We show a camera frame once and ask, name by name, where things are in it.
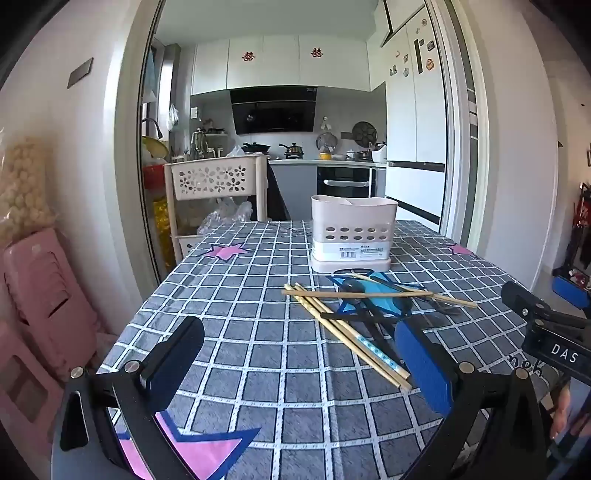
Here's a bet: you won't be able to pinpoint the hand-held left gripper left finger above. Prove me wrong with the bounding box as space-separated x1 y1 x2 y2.
59 315 206 452

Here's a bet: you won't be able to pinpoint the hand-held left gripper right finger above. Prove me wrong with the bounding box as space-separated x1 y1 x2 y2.
394 320 557 464

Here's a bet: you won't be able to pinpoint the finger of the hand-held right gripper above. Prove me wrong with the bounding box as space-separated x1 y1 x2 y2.
501 281 551 325

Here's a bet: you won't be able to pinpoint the clear grey spoon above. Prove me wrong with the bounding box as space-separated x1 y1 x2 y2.
406 293 465 317

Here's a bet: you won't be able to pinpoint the teal spoon with black handle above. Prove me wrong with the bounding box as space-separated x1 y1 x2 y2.
337 278 404 367
315 295 416 321

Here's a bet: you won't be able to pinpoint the white plastic utensil holder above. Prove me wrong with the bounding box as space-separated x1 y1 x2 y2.
309 195 399 274

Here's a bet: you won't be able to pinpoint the person's right hand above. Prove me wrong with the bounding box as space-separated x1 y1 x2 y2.
550 390 578 440

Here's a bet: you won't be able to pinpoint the blue storage box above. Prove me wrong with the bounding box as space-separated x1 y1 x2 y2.
551 272 591 319

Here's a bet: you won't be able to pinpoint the grey checkered star tablecloth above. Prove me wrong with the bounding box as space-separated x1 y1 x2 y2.
95 219 591 480

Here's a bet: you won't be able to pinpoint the red and black clutter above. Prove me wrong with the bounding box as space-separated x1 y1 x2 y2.
566 182 591 278

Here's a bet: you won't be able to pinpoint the yellow packet in trolley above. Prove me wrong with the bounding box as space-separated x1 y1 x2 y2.
153 196 174 261

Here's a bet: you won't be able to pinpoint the pink folding chair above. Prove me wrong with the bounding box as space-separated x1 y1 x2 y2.
2 228 110 384
0 323 65 462

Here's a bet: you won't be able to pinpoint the clear plastic bag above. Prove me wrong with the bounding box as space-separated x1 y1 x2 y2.
198 200 254 236

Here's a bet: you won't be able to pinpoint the red basin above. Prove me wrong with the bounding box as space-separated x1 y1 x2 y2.
143 165 167 190

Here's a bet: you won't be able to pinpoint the white perforated plastic trolley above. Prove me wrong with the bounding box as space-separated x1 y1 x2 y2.
164 154 271 268

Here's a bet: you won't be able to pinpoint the white refrigerator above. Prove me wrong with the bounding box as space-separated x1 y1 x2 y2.
385 4 448 227

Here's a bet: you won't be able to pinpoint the black built-in oven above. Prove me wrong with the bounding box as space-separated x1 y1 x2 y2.
317 166 376 208

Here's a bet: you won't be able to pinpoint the bag of white puffed snacks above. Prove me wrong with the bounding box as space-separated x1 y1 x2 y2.
0 138 54 250

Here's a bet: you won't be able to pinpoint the group of fridge magnets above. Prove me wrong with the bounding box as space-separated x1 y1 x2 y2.
389 18 437 77

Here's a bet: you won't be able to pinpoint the black range hood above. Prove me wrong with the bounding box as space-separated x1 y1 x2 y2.
230 86 319 136

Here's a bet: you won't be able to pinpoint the round black wall tray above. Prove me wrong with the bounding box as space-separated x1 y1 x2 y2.
353 121 378 146

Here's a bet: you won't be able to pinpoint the grey wall switch panel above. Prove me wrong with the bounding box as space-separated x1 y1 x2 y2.
68 58 94 89

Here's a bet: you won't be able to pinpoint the white wall cabinets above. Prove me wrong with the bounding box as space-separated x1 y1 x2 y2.
191 34 372 95

